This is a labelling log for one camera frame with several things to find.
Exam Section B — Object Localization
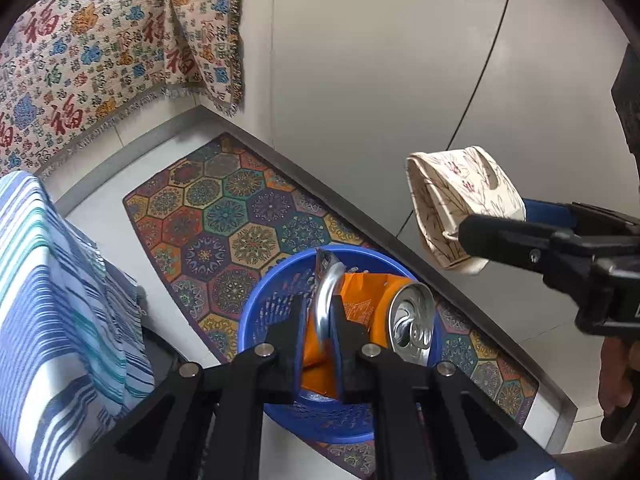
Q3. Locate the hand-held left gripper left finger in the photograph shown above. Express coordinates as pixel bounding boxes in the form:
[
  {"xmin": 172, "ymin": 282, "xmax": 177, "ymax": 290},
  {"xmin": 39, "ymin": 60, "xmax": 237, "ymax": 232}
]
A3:
[{"xmin": 60, "ymin": 295, "xmax": 308, "ymax": 480}]

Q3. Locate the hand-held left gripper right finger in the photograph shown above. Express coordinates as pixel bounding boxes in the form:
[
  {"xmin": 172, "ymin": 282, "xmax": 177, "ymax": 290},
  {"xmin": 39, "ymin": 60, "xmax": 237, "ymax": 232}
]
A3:
[{"xmin": 330, "ymin": 295, "xmax": 576, "ymax": 480}]

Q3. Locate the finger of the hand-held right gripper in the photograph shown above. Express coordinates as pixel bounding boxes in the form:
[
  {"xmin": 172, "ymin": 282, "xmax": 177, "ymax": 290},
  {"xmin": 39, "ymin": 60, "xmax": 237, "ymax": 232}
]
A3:
[
  {"xmin": 523, "ymin": 198, "xmax": 628, "ymax": 235},
  {"xmin": 458, "ymin": 212, "xmax": 597, "ymax": 282}
]

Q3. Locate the blue plastic basket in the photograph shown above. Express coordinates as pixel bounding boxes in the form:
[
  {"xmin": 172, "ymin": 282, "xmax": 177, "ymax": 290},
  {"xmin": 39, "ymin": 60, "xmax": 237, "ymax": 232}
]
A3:
[{"xmin": 237, "ymin": 245, "xmax": 445, "ymax": 445}]

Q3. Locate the floral paper cup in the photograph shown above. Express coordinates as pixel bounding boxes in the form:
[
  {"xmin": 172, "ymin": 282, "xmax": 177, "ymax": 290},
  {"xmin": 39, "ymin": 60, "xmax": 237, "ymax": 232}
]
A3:
[{"xmin": 405, "ymin": 145, "xmax": 527, "ymax": 276}]

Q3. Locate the person's right hand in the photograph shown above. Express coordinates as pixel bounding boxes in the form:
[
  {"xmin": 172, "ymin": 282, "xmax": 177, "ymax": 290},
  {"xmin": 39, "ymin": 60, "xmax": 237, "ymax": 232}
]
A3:
[{"xmin": 597, "ymin": 332, "xmax": 639, "ymax": 417}]

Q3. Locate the orange snack bag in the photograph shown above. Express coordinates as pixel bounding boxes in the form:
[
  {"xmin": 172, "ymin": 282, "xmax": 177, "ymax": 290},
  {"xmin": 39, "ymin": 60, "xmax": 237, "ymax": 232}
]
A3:
[{"xmin": 299, "ymin": 272, "xmax": 403, "ymax": 397}]

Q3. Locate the silver drink can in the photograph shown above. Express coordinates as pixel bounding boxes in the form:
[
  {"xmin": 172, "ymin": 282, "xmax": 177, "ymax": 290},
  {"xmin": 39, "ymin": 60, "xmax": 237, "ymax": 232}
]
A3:
[{"xmin": 387, "ymin": 282, "xmax": 437, "ymax": 367}]

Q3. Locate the hexagon patterned floor mat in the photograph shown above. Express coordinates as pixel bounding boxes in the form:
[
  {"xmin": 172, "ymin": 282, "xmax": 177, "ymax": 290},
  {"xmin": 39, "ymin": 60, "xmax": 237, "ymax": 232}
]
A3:
[{"xmin": 122, "ymin": 132, "xmax": 540, "ymax": 466}]

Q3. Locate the white kitchen cabinet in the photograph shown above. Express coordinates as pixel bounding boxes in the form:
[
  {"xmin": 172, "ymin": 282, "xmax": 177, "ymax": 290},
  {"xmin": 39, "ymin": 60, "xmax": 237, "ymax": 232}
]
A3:
[{"xmin": 200, "ymin": 0, "xmax": 632, "ymax": 261}]

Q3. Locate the striped blue green tablecloth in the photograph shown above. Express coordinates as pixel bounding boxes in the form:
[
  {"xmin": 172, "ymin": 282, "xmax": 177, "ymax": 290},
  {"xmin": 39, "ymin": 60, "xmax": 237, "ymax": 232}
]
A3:
[{"xmin": 0, "ymin": 170, "xmax": 156, "ymax": 478}]

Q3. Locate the beige printed cloth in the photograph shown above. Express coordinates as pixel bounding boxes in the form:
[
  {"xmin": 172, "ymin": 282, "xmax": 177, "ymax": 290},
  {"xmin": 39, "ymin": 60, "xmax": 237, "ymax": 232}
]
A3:
[{"xmin": 0, "ymin": 0, "xmax": 247, "ymax": 177}]

